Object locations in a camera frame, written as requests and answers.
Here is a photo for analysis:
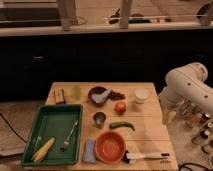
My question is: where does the white cloth-covered gripper body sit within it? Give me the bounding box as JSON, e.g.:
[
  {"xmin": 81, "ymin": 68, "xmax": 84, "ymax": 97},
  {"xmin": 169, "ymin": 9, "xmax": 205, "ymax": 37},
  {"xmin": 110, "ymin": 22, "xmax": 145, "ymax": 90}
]
[{"xmin": 159, "ymin": 94, "xmax": 177, "ymax": 125}]

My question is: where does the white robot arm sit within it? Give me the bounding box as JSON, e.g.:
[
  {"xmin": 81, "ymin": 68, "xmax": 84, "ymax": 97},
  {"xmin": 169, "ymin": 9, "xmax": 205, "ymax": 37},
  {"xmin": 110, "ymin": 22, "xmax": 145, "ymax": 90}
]
[{"xmin": 158, "ymin": 62, "xmax": 213, "ymax": 125}]

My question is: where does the red orange bowl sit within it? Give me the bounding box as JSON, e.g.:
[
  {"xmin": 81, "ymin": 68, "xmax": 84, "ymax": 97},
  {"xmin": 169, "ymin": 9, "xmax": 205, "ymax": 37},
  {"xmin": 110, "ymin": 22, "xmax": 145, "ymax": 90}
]
[{"xmin": 94, "ymin": 131, "xmax": 126, "ymax": 164}]

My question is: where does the dark brown bowl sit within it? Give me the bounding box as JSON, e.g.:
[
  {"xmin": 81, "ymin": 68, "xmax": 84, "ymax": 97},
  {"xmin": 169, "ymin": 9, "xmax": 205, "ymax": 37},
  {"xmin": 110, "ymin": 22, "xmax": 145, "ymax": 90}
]
[{"xmin": 88, "ymin": 86, "xmax": 110, "ymax": 107}]

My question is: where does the white paper cup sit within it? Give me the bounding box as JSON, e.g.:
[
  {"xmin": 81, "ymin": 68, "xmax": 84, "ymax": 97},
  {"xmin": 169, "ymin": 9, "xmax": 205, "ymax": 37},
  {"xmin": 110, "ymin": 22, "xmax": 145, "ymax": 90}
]
[{"xmin": 135, "ymin": 88, "xmax": 149, "ymax": 104}]

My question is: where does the green chili pepper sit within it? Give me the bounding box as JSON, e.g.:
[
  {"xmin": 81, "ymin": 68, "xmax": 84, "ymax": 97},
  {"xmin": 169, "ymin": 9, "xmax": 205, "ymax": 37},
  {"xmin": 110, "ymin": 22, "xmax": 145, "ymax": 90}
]
[{"xmin": 109, "ymin": 121, "xmax": 135, "ymax": 131}]

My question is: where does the dark grape bunch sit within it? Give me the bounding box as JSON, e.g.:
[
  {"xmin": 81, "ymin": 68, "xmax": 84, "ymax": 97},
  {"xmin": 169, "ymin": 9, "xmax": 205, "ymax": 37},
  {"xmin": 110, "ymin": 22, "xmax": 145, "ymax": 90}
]
[{"xmin": 108, "ymin": 91, "xmax": 125, "ymax": 100}]

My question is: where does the small metal cup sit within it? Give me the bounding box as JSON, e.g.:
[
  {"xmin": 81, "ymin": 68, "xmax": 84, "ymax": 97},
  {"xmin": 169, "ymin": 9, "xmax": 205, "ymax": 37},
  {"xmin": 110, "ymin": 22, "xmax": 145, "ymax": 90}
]
[{"xmin": 93, "ymin": 112, "xmax": 106, "ymax": 129}]

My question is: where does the grey pestle scoop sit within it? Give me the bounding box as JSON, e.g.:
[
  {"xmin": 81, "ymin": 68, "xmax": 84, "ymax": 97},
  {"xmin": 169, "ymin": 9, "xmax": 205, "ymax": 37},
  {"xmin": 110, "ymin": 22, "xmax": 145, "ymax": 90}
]
[{"xmin": 92, "ymin": 89, "xmax": 111, "ymax": 103}]

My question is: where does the silver metal spoon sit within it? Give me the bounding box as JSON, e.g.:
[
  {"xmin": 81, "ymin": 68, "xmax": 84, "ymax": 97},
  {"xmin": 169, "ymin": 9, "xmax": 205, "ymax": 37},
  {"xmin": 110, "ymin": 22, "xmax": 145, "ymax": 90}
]
[{"xmin": 60, "ymin": 120, "xmax": 78, "ymax": 151}]

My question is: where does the small wooden block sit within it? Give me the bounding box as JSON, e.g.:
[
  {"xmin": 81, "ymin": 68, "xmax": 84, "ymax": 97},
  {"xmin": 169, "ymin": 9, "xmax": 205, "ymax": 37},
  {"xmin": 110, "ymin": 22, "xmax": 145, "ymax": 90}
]
[{"xmin": 54, "ymin": 88, "xmax": 65, "ymax": 104}]

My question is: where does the green plastic tray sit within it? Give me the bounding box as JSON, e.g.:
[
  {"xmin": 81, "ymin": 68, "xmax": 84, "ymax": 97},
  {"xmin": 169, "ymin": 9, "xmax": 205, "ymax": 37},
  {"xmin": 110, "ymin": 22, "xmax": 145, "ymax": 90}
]
[{"xmin": 21, "ymin": 104, "xmax": 83, "ymax": 167}]

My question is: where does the yellow corn cob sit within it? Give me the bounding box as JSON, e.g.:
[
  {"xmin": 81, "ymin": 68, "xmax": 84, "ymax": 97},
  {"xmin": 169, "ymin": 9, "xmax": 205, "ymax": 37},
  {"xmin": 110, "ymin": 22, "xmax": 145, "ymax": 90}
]
[{"xmin": 31, "ymin": 137, "xmax": 55, "ymax": 162}]

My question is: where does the white handled brush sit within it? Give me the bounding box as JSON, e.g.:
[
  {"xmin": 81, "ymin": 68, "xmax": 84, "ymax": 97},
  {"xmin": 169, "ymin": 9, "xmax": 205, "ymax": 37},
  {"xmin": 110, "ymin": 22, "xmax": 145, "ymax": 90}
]
[{"xmin": 123, "ymin": 151, "xmax": 170, "ymax": 163}]

